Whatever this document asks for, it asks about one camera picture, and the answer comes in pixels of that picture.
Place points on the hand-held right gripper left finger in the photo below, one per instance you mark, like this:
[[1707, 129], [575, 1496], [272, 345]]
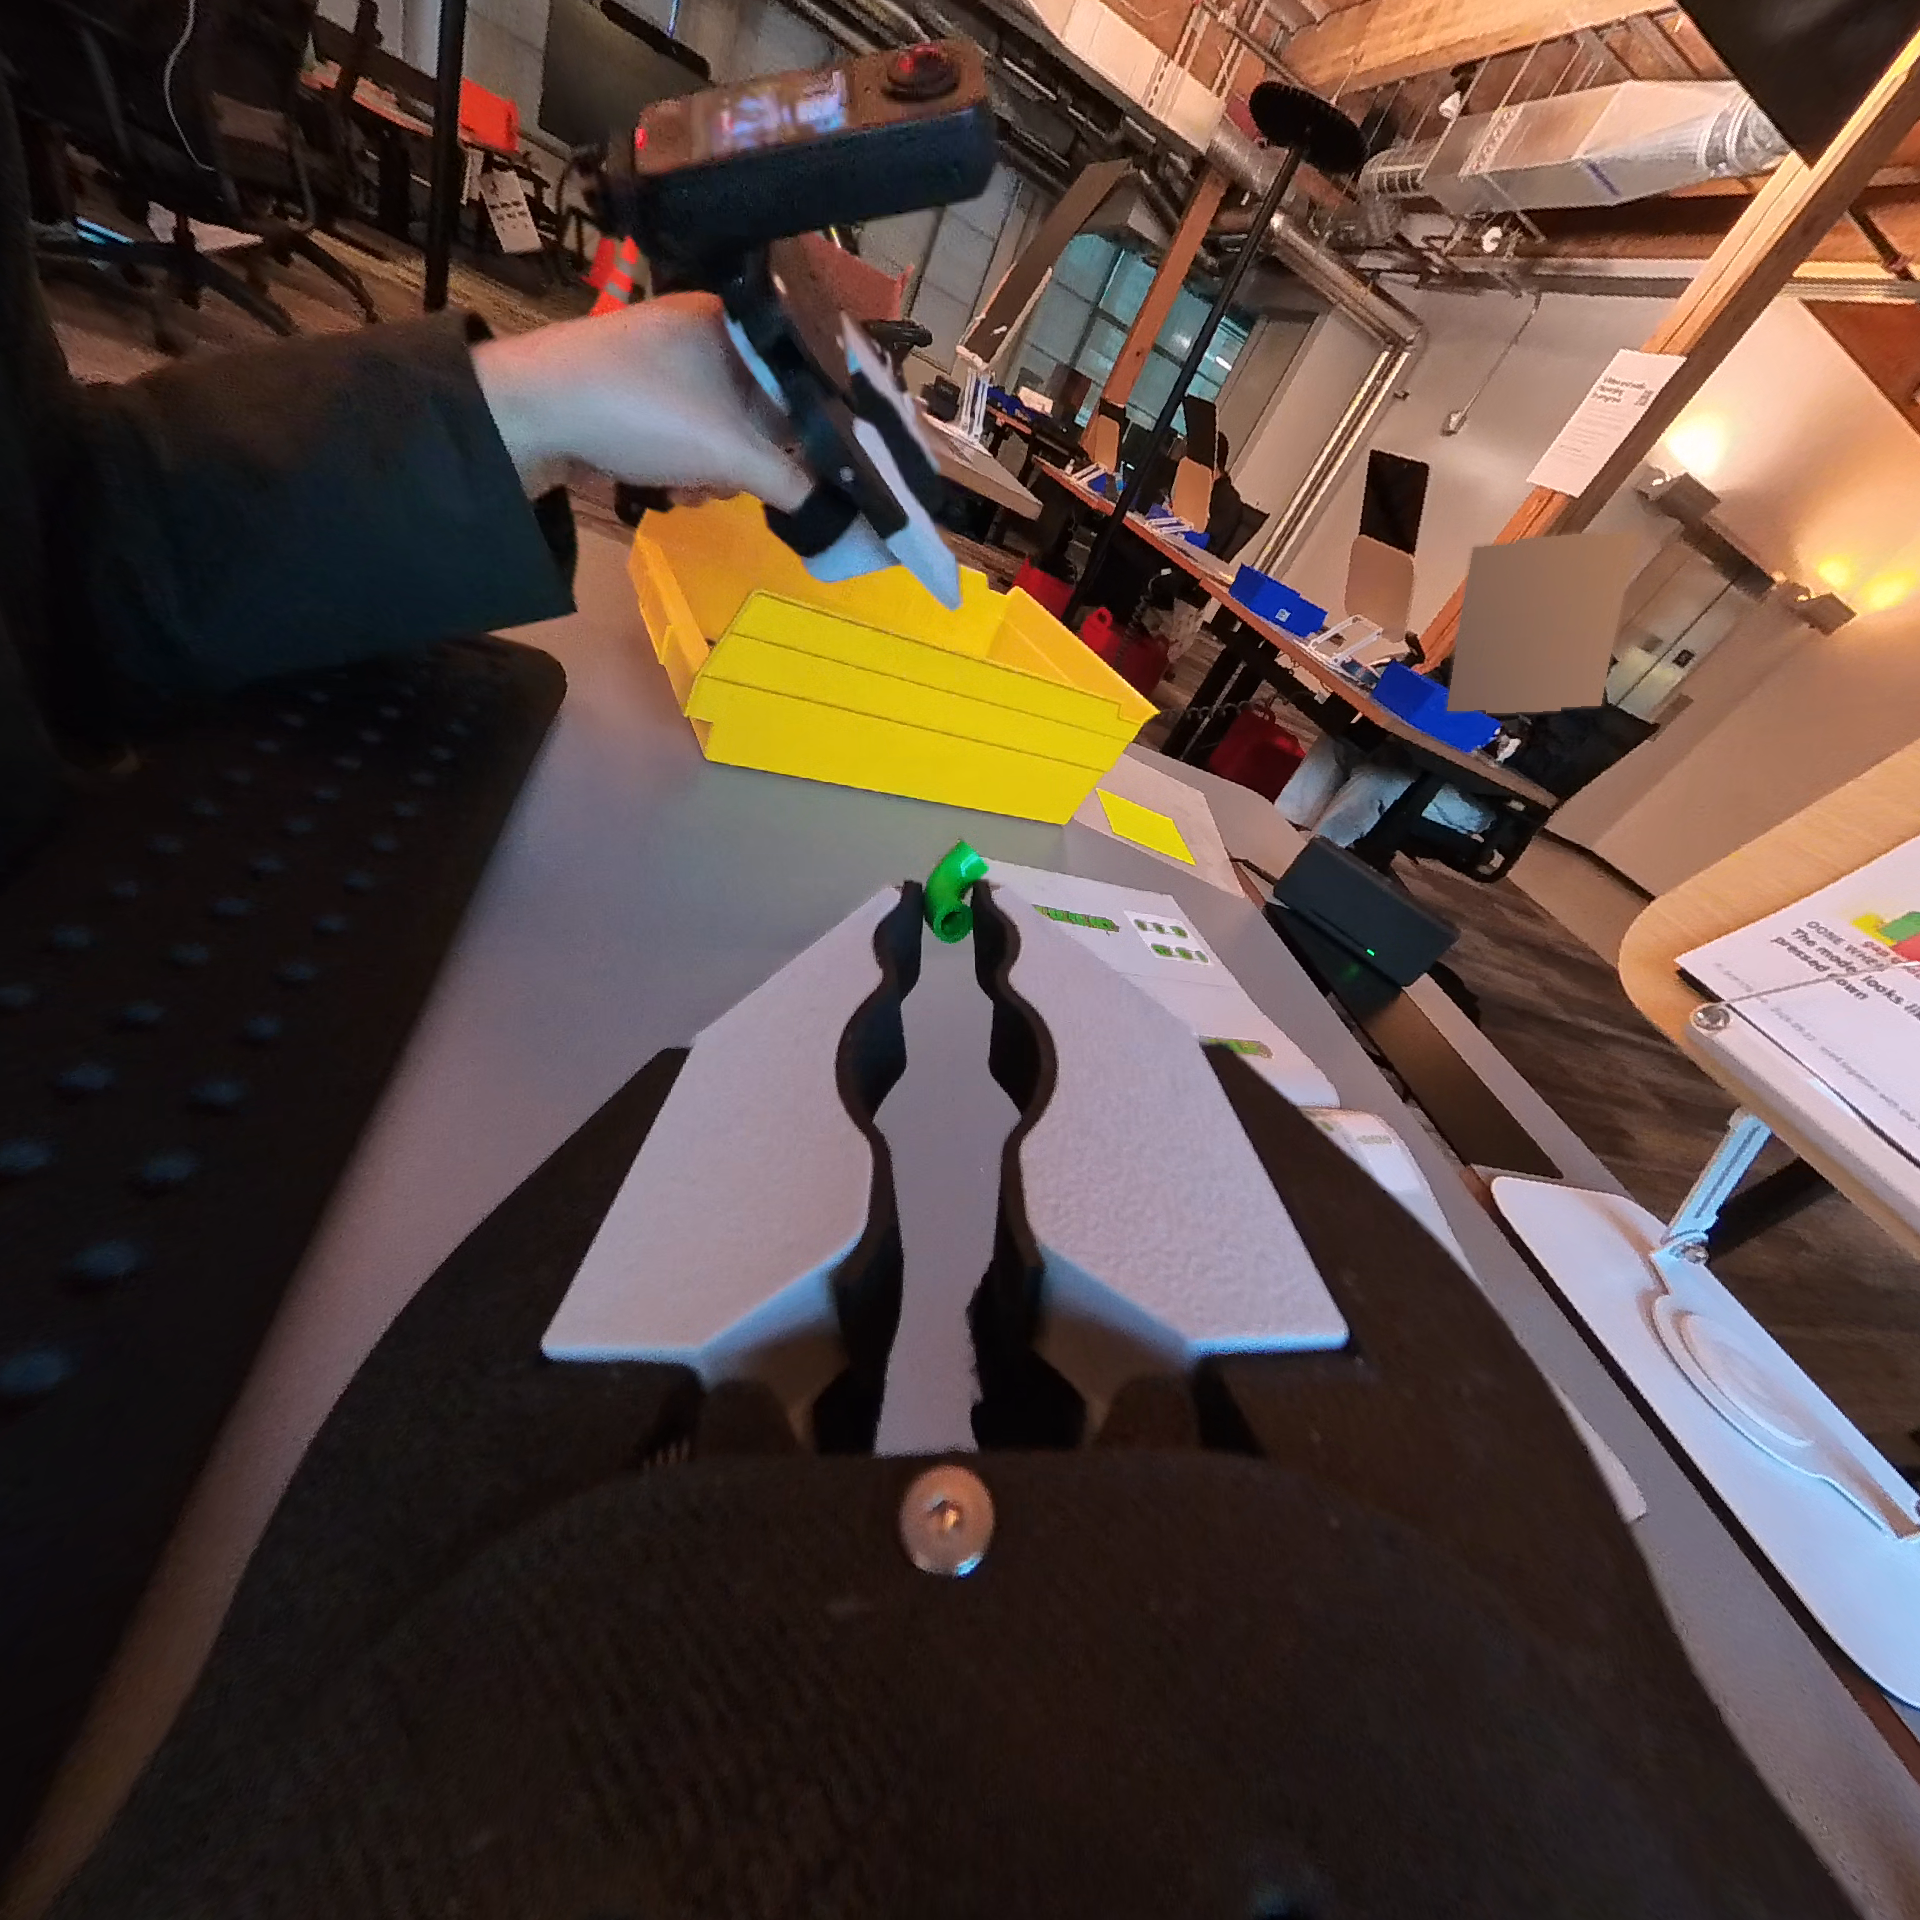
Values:
[[721, 1202]]

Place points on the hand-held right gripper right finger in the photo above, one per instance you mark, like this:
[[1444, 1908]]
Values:
[[1182, 1202]]

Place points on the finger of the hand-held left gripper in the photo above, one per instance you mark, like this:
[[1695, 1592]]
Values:
[[915, 518], [854, 564]]

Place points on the yellow plastic bin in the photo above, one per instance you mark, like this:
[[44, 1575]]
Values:
[[901, 705]]

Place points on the green curved tube piece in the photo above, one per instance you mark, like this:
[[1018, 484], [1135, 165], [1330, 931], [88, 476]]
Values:
[[948, 901]]

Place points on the person's left forearm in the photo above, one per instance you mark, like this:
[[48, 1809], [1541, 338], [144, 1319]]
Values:
[[300, 496]]

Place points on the grey desk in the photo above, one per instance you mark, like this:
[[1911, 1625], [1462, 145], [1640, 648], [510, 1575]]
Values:
[[601, 901]]

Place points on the person's left hand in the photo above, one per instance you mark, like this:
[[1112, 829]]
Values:
[[628, 391]]

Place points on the red plastic bin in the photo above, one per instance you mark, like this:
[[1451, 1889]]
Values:
[[1042, 591], [1251, 749], [1122, 652]]

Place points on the instruction booklet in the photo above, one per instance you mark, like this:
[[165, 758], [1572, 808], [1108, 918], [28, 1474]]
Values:
[[1201, 999]]

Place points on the orange traffic cone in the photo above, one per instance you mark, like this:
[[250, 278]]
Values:
[[614, 278]]

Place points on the black pole stand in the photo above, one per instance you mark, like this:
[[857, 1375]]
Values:
[[1201, 376]]

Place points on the black box device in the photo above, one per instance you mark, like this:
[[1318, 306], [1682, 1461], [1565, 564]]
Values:
[[1364, 901]]

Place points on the blue plastic bin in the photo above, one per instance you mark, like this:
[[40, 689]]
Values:
[[1274, 602], [1432, 705]]

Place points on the yellow sticky note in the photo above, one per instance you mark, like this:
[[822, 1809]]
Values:
[[1145, 829]]

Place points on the long wooden table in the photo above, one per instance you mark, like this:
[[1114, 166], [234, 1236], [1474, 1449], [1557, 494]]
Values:
[[1321, 684]]

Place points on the clear acrylic stand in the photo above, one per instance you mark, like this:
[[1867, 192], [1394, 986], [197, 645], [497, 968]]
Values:
[[1358, 641]]

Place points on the tan board stand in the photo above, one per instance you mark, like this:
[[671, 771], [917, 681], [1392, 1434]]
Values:
[[1380, 584]]

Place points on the black monitor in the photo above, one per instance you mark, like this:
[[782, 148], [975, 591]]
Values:
[[1394, 505]]

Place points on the white stand base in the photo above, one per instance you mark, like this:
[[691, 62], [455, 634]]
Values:
[[1648, 1351]]

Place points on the black studded mat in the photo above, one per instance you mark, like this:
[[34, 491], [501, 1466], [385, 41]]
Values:
[[222, 975]]

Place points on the wooden document board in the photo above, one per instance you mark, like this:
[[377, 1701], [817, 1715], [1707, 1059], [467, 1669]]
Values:
[[1664, 916]]

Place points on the black office chair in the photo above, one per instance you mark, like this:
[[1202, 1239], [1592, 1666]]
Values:
[[180, 182]]

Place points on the printed paper sheet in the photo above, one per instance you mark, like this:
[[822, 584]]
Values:
[[1828, 975]]

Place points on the white wall notice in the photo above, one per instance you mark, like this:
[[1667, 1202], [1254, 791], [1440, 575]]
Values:
[[1602, 421]]

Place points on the silver ceiling duct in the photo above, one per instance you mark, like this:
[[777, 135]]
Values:
[[1574, 151]]

